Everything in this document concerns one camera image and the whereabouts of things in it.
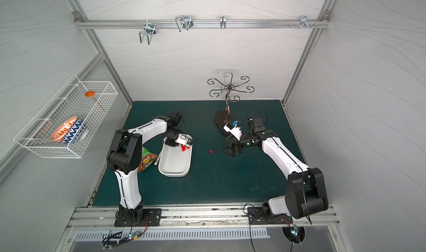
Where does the red sleeve pile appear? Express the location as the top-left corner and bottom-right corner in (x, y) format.
(181, 145), (191, 152)

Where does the white plastic storage box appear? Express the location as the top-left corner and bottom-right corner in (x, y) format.
(158, 137), (193, 177)

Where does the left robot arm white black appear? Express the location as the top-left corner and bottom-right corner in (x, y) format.
(106, 110), (182, 212)

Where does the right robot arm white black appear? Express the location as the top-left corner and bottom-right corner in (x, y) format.
(223, 116), (328, 219)

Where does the metal scroll hook stand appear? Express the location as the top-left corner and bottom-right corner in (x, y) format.
(207, 71), (255, 136)

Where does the metal spoon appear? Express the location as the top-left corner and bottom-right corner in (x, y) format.
(154, 153), (162, 166)

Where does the green snack packet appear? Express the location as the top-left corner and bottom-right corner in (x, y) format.
(138, 147), (158, 172)

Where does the orange spoon in basket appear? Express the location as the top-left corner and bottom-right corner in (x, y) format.
(85, 91), (106, 112)

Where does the orange blue patterned bowl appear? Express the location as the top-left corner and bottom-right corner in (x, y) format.
(51, 116), (88, 145)

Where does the double prong metal hook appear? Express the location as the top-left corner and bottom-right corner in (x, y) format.
(139, 20), (156, 45)

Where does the looped metal hook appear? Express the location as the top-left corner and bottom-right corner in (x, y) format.
(175, 16), (194, 32)

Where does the small flat metal hook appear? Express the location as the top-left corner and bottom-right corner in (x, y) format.
(220, 16), (226, 29)

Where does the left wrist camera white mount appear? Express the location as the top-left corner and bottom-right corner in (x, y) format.
(175, 133), (193, 147)

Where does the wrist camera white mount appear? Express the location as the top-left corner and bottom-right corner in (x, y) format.
(223, 121), (243, 141)
(175, 133), (193, 147)

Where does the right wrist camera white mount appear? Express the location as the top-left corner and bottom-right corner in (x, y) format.
(223, 121), (243, 141)

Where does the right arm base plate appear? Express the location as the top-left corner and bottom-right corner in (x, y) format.
(245, 207), (293, 225)

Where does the aluminium front rail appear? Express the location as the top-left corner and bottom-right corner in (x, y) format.
(66, 203), (341, 231)

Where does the aluminium rail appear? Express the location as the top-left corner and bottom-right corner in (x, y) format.
(66, 203), (341, 231)
(74, 18), (331, 30)

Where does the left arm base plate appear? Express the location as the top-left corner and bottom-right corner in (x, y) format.
(114, 208), (163, 227)

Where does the white slotted cable duct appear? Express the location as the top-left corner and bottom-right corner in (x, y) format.
(74, 228), (270, 242)

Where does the white wire basket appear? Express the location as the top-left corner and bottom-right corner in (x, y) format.
(13, 75), (118, 159)

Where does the aluminium top rail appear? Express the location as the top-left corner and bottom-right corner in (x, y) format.
(74, 18), (331, 30)

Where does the left controller board with wires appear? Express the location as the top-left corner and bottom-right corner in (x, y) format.
(101, 231), (145, 249)

